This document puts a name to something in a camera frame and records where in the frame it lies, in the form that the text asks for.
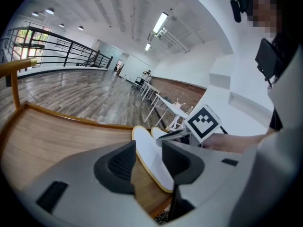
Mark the person's head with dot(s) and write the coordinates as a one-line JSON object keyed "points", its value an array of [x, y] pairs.
{"points": [[265, 11]]}

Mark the black box on chest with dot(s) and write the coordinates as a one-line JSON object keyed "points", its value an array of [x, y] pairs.
{"points": [[268, 58]]}

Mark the round ceiling lamp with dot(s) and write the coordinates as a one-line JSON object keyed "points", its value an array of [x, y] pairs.
{"points": [[61, 25], [35, 13], [50, 10], [80, 28]]}

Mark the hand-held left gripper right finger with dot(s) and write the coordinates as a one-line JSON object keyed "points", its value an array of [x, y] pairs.
{"points": [[208, 171]]}

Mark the white table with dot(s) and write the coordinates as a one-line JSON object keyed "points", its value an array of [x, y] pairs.
{"points": [[150, 89], [169, 107]]}

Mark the black metal railing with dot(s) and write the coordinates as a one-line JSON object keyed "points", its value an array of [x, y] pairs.
{"points": [[71, 49]]}

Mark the person's right forearm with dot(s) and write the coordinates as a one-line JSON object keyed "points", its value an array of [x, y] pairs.
{"points": [[233, 143]]}

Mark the white ceiling pipes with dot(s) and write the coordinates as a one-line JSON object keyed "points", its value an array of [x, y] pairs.
{"points": [[170, 38]]}

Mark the black chair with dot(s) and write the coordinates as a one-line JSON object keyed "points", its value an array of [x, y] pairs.
{"points": [[138, 83]]}

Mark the white stool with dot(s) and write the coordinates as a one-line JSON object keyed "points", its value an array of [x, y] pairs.
{"points": [[174, 124]]}

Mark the long ceiling tube light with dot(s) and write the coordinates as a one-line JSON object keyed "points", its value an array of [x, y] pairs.
{"points": [[160, 22], [148, 46]]}

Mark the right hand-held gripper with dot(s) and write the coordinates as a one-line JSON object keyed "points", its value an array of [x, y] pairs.
{"points": [[203, 123]]}

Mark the white stand on table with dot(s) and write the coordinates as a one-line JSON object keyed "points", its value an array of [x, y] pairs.
{"points": [[179, 103]]}

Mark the person's white top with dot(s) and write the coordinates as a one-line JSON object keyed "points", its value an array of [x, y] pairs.
{"points": [[279, 155]]}

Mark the white slipper yellow sole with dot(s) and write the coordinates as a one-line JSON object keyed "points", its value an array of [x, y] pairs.
{"points": [[151, 155], [157, 132]]}

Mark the black head-worn camera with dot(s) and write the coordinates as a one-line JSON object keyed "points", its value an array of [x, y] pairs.
{"points": [[240, 5]]}

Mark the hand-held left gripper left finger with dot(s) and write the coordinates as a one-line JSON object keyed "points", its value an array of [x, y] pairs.
{"points": [[78, 188]]}

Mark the window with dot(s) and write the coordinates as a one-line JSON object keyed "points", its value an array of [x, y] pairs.
{"points": [[26, 44]]}

